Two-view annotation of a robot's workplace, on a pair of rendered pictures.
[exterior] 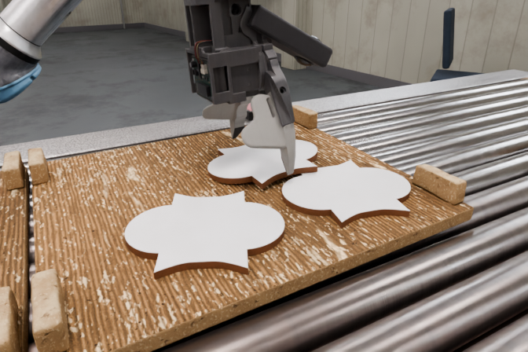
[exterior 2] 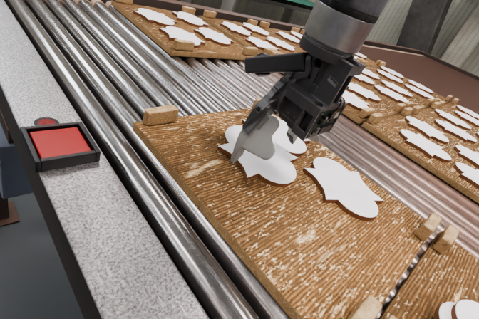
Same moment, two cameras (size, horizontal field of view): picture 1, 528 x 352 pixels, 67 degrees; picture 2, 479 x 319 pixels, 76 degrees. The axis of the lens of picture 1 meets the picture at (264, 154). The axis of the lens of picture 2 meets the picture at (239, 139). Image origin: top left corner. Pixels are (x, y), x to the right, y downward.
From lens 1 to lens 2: 79 cm
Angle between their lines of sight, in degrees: 98
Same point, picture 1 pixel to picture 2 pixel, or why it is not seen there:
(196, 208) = (334, 188)
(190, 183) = (300, 196)
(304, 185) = (285, 144)
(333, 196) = not seen: hidden behind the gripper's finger
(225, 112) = (255, 144)
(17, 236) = (412, 282)
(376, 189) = not seen: hidden behind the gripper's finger
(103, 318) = (408, 216)
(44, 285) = (432, 223)
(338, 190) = (284, 134)
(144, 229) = (366, 208)
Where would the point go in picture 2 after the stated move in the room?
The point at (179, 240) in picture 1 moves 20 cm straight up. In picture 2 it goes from (361, 193) to (437, 89)
